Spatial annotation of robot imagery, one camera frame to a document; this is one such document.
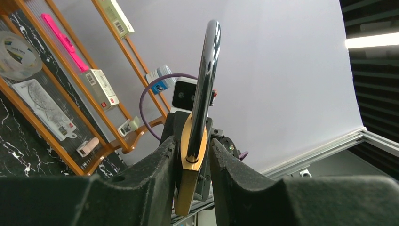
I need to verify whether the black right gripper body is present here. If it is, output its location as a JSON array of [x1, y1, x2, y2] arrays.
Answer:
[[160, 111, 240, 201]]

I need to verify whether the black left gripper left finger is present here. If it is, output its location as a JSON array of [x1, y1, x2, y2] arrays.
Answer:
[[0, 136, 177, 226]]

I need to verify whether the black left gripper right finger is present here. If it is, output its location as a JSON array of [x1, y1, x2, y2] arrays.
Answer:
[[209, 139, 399, 226]]

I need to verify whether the brass padlock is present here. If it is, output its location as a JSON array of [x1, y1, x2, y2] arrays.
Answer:
[[174, 20, 221, 216]]

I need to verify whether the blue white round jar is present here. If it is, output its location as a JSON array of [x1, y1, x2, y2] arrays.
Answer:
[[145, 65, 177, 95]]

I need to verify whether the pink small eraser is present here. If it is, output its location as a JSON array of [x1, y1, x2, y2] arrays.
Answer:
[[76, 137, 99, 158]]

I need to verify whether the white small box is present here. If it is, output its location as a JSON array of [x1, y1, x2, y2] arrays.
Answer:
[[80, 69, 120, 111]]

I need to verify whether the white box upper shelf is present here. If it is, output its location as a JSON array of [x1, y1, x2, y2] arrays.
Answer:
[[97, 0, 134, 39]]

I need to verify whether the orange tiered rack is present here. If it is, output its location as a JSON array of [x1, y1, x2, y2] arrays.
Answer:
[[0, 0, 172, 177]]

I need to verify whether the pink highlighter pen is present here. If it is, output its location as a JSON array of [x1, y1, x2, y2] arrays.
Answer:
[[40, 14, 89, 72]]

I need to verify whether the packaged protractor ruler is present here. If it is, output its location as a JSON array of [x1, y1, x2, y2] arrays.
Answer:
[[11, 79, 78, 141]]

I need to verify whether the clear tape roll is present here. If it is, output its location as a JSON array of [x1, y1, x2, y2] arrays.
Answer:
[[0, 31, 42, 81]]

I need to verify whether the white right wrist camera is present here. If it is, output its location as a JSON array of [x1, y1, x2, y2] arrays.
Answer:
[[171, 77, 197, 113]]

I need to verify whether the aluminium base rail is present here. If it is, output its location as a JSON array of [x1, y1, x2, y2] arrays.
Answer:
[[171, 127, 399, 224]]

